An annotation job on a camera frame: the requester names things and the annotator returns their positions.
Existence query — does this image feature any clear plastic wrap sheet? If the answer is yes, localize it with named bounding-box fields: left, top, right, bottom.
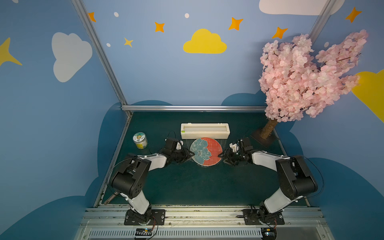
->
left=183, top=137, right=229, bottom=168

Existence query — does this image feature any white plastic wrap dispenser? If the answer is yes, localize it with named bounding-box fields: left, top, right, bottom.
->
left=181, top=123, right=231, bottom=140

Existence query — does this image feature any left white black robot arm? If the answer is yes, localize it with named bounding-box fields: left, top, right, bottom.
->
left=109, top=148, right=195, bottom=216

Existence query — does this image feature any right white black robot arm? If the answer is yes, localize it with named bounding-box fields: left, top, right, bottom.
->
left=219, top=149, right=318, bottom=217

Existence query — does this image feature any red and teal floral plate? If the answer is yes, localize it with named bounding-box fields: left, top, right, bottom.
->
left=189, top=137, right=224, bottom=167

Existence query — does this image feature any small lidded patterned jar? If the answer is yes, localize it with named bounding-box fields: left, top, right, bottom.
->
left=133, top=132, right=148, bottom=150

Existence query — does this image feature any right small circuit board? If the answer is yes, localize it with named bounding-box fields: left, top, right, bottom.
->
left=261, top=228, right=277, bottom=240

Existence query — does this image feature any small circuit board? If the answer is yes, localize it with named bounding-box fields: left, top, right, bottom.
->
left=261, top=228, right=277, bottom=240
left=134, top=229, right=153, bottom=239

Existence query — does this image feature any brown slotted spatula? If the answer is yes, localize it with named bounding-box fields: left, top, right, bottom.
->
left=104, top=192, right=119, bottom=205

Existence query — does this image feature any left small circuit board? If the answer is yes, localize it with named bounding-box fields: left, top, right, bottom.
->
left=134, top=229, right=153, bottom=239

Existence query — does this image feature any pink artificial blossom tree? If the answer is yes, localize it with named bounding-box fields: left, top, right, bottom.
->
left=259, top=30, right=369, bottom=140

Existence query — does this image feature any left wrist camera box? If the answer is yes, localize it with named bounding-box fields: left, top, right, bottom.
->
left=165, top=138, right=184, bottom=151

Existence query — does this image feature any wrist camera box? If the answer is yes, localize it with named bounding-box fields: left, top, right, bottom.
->
left=230, top=138, right=254, bottom=153
left=165, top=138, right=184, bottom=151

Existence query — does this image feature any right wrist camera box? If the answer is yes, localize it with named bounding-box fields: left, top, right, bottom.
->
left=230, top=138, right=254, bottom=153

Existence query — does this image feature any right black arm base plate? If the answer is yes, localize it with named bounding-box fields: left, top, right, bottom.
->
left=242, top=209, right=285, bottom=226

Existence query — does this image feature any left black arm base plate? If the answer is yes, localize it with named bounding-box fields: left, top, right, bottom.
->
left=124, top=209, right=166, bottom=226

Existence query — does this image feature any aluminium front rail frame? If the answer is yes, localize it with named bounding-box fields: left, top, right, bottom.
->
left=75, top=205, right=334, bottom=240

